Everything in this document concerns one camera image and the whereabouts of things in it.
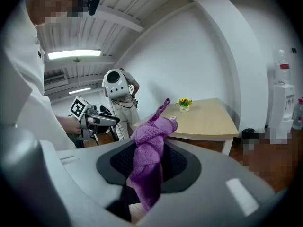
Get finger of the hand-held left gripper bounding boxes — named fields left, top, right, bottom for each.
left=98, top=105, right=114, bottom=116
left=86, top=114, right=120, bottom=128

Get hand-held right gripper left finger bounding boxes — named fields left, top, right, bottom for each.
left=0, top=124, right=138, bottom=227

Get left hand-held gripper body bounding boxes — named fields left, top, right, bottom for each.
left=69, top=96, right=99, bottom=141

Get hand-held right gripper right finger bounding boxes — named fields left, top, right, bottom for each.
left=136, top=137, right=287, bottom=227

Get purple towel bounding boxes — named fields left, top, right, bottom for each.
left=126, top=98, right=178, bottom=212

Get person's left forearm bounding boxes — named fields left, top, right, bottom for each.
left=56, top=114, right=82, bottom=136

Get short ceiling tube light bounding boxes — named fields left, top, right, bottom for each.
left=68, top=87, right=92, bottom=95

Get white hard-shell backpack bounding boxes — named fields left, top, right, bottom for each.
left=105, top=69, right=130, bottom=100

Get long ceiling tube light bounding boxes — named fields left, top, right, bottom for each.
left=47, top=50, right=102, bottom=60

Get person's white shirt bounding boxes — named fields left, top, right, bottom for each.
left=0, top=0, right=78, bottom=151

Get black trash bin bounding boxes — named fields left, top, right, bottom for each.
left=241, top=128, right=255, bottom=139

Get sunflowers in white pot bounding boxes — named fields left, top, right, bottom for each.
left=176, top=98, right=194, bottom=113

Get white water dispenser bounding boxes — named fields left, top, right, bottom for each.
left=268, top=83, right=296, bottom=144

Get person's head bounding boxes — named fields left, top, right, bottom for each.
left=26, top=0, right=83, bottom=26

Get spare clear water bottle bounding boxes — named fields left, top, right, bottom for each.
left=292, top=97, right=303, bottom=130

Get clear water dispenser bottle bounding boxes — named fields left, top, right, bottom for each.
left=274, top=48, right=292, bottom=85

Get black head-worn camera headset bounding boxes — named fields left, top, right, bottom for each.
left=75, top=0, right=101, bottom=16

